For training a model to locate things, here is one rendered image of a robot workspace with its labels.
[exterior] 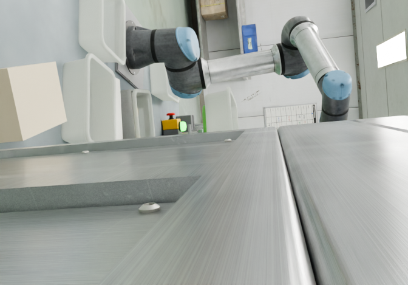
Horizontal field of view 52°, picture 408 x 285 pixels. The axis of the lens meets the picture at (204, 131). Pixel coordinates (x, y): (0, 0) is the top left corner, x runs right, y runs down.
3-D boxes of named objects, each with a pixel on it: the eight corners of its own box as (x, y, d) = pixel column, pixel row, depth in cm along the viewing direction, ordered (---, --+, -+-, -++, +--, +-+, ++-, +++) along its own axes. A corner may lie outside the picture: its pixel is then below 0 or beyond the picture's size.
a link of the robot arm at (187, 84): (163, 53, 154) (309, 26, 153) (170, 85, 164) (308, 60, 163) (164, 72, 145) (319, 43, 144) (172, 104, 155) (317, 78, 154)
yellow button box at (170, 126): (162, 136, 185) (178, 134, 184) (160, 119, 185) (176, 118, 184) (166, 135, 192) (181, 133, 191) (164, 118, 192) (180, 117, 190)
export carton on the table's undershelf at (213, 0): (197, -24, 671) (222, -28, 665) (202, -14, 715) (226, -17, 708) (200, 14, 669) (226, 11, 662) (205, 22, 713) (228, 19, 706)
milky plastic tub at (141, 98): (114, 164, 127) (142, 163, 125) (106, 90, 125) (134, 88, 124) (133, 157, 144) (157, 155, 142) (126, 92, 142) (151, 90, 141)
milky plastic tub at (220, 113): (198, 87, 119) (229, 84, 117) (210, 106, 140) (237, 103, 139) (202, 147, 115) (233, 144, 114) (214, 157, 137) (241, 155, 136)
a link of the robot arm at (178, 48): (158, 22, 147) (196, 19, 144) (166, 54, 156) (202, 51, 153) (151, 40, 138) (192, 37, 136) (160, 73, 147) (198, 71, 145)
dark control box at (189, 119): (176, 132, 212) (192, 130, 211) (174, 116, 212) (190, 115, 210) (179, 130, 220) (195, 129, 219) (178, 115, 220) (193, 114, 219)
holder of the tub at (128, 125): (115, 182, 127) (139, 180, 126) (105, 92, 126) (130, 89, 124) (133, 173, 144) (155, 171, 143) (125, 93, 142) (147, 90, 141)
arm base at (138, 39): (125, 17, 143) (153, 15, 141) (140, 37, 157) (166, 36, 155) (122, 59, 139) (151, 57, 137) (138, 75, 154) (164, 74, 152)
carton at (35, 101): (-35, 73, 68) (7, 68, 67) (20, 65, 84) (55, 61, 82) (-18, 144, 71) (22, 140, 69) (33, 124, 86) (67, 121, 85)
